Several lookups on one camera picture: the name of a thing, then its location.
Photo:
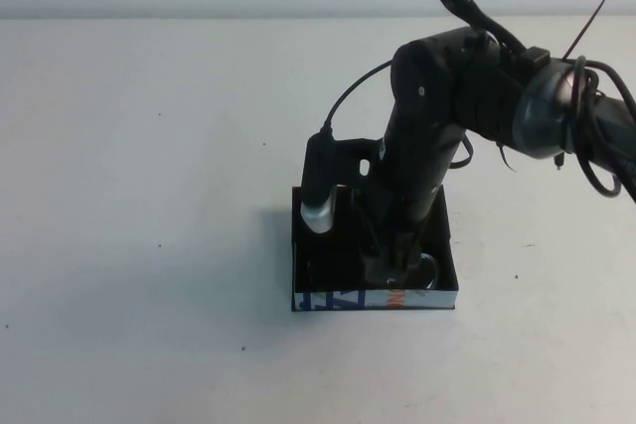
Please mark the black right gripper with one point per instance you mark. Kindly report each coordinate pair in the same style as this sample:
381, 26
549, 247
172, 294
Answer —
382, 225

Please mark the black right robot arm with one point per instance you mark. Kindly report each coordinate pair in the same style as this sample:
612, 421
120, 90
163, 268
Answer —
427, 111

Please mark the black open glasses case box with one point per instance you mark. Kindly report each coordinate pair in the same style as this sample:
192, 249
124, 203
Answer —
449, 265

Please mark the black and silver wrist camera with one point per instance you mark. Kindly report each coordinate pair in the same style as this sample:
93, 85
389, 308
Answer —
318, 185

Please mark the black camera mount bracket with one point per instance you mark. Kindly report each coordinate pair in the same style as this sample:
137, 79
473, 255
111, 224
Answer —
358, 161

